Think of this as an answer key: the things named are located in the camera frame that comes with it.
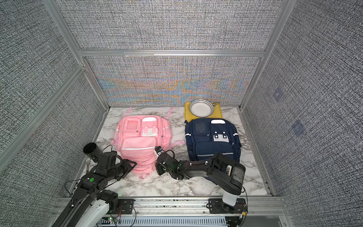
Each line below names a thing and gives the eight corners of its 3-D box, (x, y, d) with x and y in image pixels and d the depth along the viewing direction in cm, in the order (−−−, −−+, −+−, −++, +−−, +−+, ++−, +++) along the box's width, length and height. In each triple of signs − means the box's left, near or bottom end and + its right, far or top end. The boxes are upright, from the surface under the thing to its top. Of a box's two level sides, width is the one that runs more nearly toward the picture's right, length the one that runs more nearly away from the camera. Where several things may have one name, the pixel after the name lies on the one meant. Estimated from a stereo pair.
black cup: (85, 162, 89) (78, 157, 83) (91, 147, 95) (85, 142, 89) (97, 162, 89) (92, 157, 83) (103, 147, 95) (98, 142, 89)
